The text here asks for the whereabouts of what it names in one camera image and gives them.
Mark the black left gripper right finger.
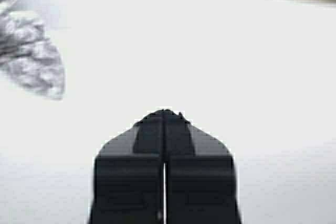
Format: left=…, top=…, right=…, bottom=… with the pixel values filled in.
left=164, top=110, right=241, bottom=223

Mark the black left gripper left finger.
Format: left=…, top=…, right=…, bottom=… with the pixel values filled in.
left=88, top=110, right=164, bottom=223

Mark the grey patterned dish towel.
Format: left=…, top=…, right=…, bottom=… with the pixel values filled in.
left=1, top=0, right=66, bottom=100

